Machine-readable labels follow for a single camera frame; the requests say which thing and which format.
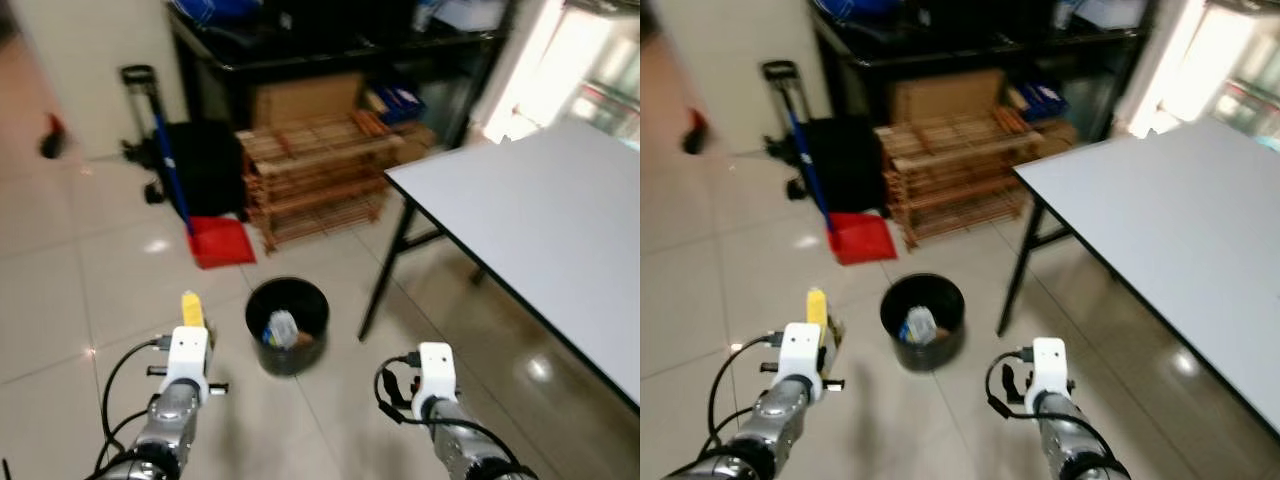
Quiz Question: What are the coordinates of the black desk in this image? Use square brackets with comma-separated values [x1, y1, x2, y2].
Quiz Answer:
[164, 0, 522, 153]
[807, 0, 1163, 151]

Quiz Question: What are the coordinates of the red dustpan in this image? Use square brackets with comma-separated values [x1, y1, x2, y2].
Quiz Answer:
[187, 214, 259, 272]
[827, 211, 899, 268]

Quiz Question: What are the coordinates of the wooden slatted rack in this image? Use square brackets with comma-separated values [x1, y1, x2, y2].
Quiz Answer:
[877, 104, 1078, 253]
[237, 107, 442, 257]

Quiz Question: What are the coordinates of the white table with black legs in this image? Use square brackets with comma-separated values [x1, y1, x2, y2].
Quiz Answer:
[357, 119, 641, 413]
[996, 116, 1280, 443]

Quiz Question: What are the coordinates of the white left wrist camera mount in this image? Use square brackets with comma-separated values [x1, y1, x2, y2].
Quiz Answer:
[777, 321, 827, 398]
[162, 325, 212, 403]

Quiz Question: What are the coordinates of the black rubbish bin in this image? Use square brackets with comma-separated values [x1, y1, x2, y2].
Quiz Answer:
[244, 276, 332, 379]
[879, 272, 968, 374]

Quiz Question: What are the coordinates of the blue box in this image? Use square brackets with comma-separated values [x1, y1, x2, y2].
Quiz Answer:
[1013, 80, 1071, 123]
[372, 84, 428, 125]

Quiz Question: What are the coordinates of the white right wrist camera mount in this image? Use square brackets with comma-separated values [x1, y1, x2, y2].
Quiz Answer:
[414, 342, 460, 403]
[1029, 337, 1070, 398]

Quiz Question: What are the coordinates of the blue bag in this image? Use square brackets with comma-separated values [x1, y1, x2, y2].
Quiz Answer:
[814, 0, 903, 23]
[173, 0, 267, 27]

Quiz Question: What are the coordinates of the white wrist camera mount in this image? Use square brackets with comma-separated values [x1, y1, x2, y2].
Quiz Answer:
[414, 342, 460, 403]
[1029, 337, 1070, 398]
[777, 321, 827, 398]
[162, 325, 212, 403]

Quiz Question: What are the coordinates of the white paper sheet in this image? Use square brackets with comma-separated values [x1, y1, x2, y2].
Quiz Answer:
[414, 0, 513, 33]
[1054, 0, 1148, 31]

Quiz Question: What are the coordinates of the brown cardboard box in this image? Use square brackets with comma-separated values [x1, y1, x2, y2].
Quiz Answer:
[249, 71, 367, 128]
[889, 67, 1007, 125]

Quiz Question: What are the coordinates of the white and blue trash packet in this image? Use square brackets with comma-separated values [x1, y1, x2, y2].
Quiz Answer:
[261, 309, 302, 350]
[897, 305, 938, 347]

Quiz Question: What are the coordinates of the black and red object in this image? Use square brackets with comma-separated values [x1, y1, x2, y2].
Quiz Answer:
[39, 112, 70, 162]
[682, 107, 712, 157]

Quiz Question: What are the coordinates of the black trolley suitcase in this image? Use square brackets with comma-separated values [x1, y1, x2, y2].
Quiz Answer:
[761, 60, 887, 215]
[119, 64, 247, 219]

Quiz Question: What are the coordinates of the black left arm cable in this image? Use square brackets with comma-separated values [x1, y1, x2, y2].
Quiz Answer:
[706, 333, 791, 466]
[95, 337, 176, 473]

